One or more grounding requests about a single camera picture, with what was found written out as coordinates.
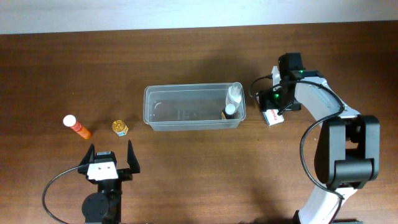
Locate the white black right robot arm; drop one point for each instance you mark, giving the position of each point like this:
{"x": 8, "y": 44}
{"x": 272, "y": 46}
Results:
{"x": 339, "y": 152}

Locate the white blue medicine box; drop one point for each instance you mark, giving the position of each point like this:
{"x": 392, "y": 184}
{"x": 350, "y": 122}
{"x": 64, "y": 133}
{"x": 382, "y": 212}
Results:
{"x": 269, "y": 111}

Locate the orange tablet tube white cap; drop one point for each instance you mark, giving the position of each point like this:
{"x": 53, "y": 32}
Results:
{"x": 71, "y": 122}

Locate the dark bottle white cap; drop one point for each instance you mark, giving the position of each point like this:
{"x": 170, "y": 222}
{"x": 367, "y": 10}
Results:
{"x": 228, "y": 112}

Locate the small gold lid balm jar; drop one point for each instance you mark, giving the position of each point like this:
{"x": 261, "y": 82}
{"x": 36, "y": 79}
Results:
{"x": 120, "y": 128}

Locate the white spray bottle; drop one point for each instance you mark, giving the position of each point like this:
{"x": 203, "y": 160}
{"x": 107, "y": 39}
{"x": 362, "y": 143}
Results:
{"x": 234, "y": 95}

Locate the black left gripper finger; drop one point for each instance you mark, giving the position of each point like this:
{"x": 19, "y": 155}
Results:
{"x": 132, "y": 160}
{"x": 89, "y": 156}

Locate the clear plastic container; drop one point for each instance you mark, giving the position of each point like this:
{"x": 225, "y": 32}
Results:
{"x": 189, "y": 107}

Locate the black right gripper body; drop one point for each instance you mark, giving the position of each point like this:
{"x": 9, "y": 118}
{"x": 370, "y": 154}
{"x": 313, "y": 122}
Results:
{"x": 267, "y": 101}

